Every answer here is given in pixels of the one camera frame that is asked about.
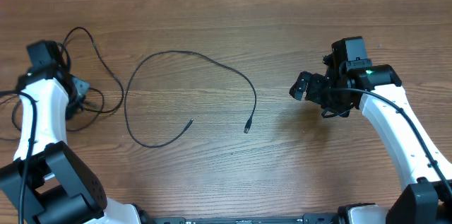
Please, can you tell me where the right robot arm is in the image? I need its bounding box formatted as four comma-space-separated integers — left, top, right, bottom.
289, 36, 451, 224

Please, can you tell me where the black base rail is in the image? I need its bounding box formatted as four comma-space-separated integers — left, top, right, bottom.
141, 212, 402, 224

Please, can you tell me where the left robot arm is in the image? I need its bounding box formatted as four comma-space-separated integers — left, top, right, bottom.
1, 40, 152, 223

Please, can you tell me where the black usb cable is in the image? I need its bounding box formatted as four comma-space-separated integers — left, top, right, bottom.
123, 49, 258, 149
0, 26, 125, 142

